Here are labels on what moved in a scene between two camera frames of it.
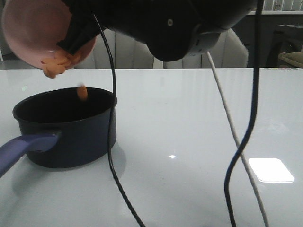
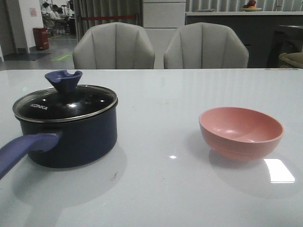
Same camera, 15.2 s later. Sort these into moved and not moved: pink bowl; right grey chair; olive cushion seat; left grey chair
Moved: pink bowl
Not moved: olive cushion seat; right grey chair; left grey chair
